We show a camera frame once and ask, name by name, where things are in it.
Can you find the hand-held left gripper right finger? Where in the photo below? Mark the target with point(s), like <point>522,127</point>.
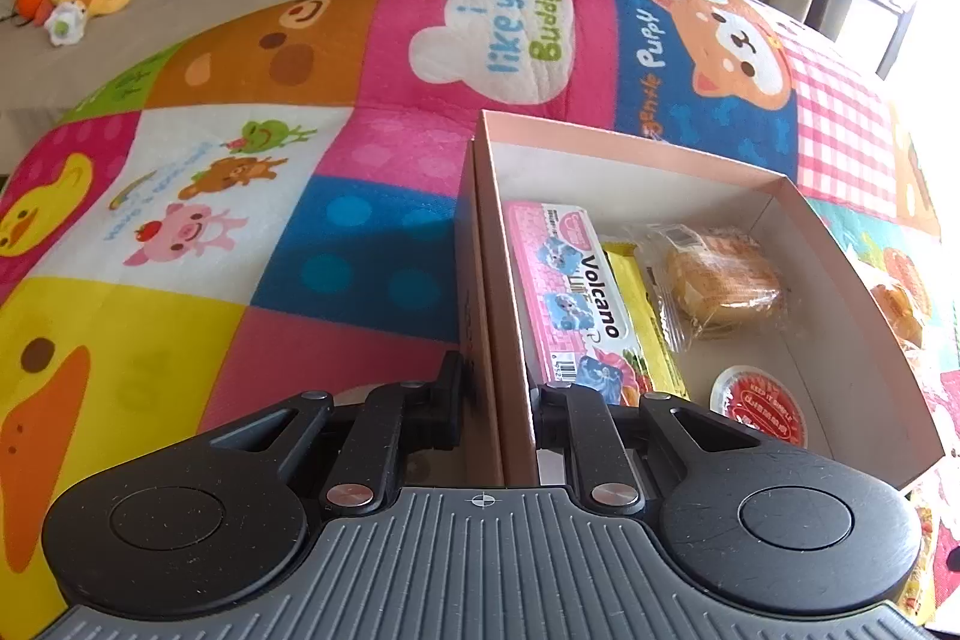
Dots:
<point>551,415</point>

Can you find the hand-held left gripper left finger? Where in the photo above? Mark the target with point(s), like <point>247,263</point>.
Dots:
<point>450,400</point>

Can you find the yellow snack packet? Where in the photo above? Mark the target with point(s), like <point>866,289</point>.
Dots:
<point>645,325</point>

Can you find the pink snack box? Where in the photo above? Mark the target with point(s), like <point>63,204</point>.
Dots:
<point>570,280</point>

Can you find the jelly cup with red lid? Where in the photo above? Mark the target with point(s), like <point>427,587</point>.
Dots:
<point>757,404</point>

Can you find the small bun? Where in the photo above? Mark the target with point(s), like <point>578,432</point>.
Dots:
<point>720,287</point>

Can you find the pink cardboard box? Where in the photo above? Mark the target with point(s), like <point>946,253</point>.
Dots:
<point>847,310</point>

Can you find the large bun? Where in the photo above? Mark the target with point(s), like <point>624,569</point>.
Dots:
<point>896,302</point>

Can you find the colourful printed play mat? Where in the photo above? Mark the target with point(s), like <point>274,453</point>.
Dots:
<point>225,85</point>

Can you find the white and green toy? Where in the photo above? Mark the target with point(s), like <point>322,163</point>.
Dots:
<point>66,21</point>

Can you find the dark window frame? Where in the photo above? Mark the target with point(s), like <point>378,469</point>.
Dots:
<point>892,25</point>

